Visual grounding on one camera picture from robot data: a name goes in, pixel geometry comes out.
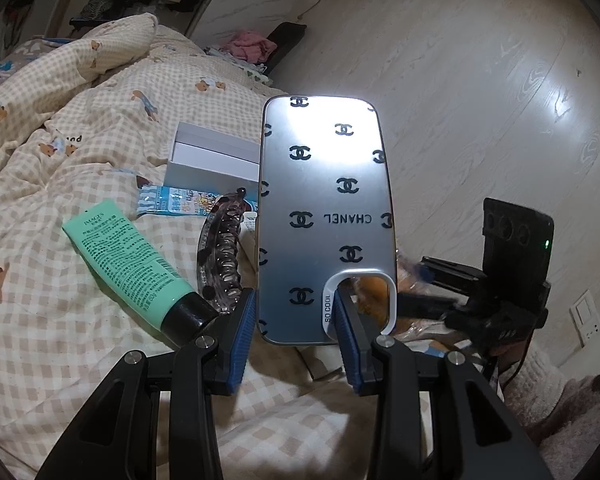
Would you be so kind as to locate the dark rectangular object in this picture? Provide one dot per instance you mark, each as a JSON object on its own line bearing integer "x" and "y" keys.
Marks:
{"x": 286, "y": 42}

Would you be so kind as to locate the silver patterned phone case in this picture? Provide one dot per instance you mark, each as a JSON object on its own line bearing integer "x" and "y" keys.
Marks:
{"x": 325, "y": 185}

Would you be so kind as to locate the pink cloth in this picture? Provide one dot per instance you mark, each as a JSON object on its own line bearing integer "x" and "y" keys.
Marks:
{"x": 250, "y": 45}

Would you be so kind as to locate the green cream tube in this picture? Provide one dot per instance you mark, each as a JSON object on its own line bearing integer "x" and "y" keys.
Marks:
{"x": 125, "y": 255}

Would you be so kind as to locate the dark transparent hair claw clip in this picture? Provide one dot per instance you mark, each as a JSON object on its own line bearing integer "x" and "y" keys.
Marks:
{"x": 225, "y": 250}

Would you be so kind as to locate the black hanging bag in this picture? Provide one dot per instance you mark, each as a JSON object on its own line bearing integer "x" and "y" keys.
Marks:
{"x": 20, "y": 7}

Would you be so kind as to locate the blue striped snack packet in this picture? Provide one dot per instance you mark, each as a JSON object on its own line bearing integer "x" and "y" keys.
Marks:
{"x": 180, "y": 201}

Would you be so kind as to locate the checkered bear print blanket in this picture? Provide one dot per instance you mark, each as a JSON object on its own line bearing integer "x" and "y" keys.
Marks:
{"x": 80, "y": 360}

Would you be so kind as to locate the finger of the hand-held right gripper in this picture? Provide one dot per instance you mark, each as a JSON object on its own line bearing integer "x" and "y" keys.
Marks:
{"x": 425, "y": 306}
{"x": 455, "y": 272}

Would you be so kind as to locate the white printed cloth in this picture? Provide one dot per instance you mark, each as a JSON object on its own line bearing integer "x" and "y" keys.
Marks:
{"x": 240, "y": 66}

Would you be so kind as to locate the person's right forearm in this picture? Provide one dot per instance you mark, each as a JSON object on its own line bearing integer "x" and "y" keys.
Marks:
{"x": 555, "y": 400}

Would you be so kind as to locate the orange snack packet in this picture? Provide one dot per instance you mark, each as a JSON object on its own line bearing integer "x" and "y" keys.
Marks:
{"x": 375, "y": 295}

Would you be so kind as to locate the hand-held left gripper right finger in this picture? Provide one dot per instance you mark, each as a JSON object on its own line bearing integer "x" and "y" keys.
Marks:
{"x": 350, "y": 345}

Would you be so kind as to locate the white wall switch plate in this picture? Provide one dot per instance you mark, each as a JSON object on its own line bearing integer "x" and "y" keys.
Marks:
{"x": 586, "y": 312}

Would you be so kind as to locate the white cardboard box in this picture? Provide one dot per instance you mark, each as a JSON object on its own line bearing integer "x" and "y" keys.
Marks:
{"x": 205, "y": 160}

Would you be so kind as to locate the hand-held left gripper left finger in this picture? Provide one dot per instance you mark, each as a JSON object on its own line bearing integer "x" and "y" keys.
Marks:
{"x": 242, "y": 340}

